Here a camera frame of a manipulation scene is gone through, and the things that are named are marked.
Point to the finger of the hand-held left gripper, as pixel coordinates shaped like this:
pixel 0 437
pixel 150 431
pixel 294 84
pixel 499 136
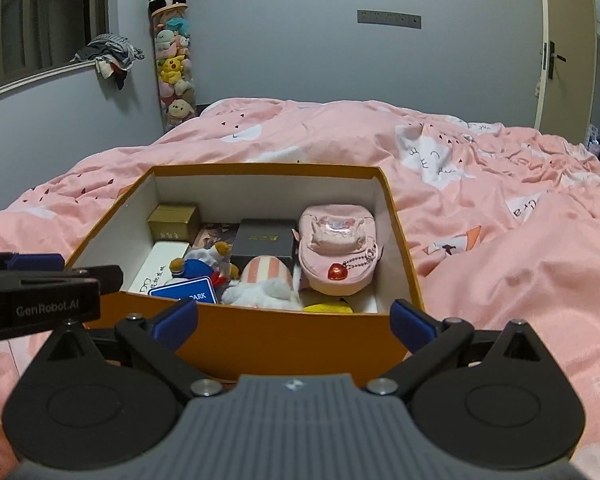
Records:
pixel 35 262
pixel 105 277

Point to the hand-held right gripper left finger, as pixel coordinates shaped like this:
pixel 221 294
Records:
pixel 177 322

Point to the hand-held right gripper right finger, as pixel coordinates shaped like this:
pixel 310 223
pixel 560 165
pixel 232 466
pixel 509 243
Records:
pixel 407 322

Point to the blue paper tag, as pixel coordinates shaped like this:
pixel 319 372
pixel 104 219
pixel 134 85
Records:
pixel 185 292

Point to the long white box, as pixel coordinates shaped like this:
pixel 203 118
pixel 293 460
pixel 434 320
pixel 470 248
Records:
pixel 157 267

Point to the yellow toy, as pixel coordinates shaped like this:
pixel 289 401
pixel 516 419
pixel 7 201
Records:
pixel 327 307

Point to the small gold box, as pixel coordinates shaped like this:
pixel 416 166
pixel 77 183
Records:
pixel 172 222

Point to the white plush toy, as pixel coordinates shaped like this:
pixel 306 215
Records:
pixel 265 285

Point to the small mauve printed box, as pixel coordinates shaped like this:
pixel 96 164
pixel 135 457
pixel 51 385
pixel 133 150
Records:
pixel 215 234

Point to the orange cardboard box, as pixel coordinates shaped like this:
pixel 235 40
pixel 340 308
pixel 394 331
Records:
pixel 280 340

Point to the pink fabric pouch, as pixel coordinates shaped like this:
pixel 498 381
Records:
pixel 337 240

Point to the dark grey box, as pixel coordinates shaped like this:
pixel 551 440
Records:
pixel 262 242

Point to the pink printed blanket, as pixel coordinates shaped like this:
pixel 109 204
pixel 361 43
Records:
pixel 505 240

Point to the clear tube of plush toys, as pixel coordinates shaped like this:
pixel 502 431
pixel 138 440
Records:
pixel 172 70

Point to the pile of grey clothes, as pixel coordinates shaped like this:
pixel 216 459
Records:
pixel 107 52

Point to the dark window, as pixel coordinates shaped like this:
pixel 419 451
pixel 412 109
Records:
pixel 45 15

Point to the cream door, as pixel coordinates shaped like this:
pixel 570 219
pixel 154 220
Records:
pixel 570 20

